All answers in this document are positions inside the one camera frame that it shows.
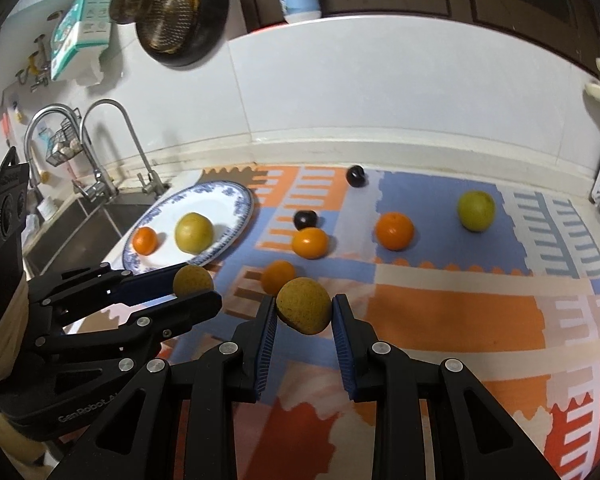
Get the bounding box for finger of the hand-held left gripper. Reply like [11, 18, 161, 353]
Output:
[30, 261, 187, 312]
[35, 289, 224, 362]

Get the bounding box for blue white porcelain plate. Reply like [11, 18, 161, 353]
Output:
[121, 180, 255, 276]

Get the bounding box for chrome kitchen faucet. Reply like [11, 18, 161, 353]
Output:
[24, 104, 106, 201]

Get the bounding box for orange mandarin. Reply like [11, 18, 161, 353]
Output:
[375, 212, 415, 251]
[291, 227, 329, 260]
[260, 260, 297, 295]
[132, 226, 159, 256]

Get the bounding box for small tan round fruit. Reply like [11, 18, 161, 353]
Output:
[173, 265, 214, 297]
[276, 277, 332, 336]

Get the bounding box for black frying pan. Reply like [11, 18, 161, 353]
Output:
[135, 0, 230, 68]

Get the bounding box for green apple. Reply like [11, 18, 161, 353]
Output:
[457, 190, 496, 233]

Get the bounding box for green white tissue pack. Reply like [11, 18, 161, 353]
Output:
[49, 0, 116, 83]

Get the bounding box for metal mesh colander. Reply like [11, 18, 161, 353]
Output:
[137, 0, 201, 56]

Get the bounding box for stainless steel sink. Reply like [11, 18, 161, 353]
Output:
[22, 187, 171, 281]

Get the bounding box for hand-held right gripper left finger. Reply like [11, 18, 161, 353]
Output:
[47, 295, 281, 480]

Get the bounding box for yellow green pear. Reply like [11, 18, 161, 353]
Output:
[174, 212, 215, 254]

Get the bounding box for slim gooseneck water tap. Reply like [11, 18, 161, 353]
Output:
[80, 99, 168, 196]

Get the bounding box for black wire basket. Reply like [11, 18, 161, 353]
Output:
[45, 127, 83, 167]

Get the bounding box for metal wall hooks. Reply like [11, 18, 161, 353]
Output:
[15, 35, 51, 93]

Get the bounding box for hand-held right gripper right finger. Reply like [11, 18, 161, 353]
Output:
[330, 294, 551, 480]

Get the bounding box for orange blue patterned mat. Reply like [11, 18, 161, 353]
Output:
[62, 162, 600, 480]

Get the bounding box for bronze metal ladle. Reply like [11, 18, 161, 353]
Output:
[110, 0, 153, 26]

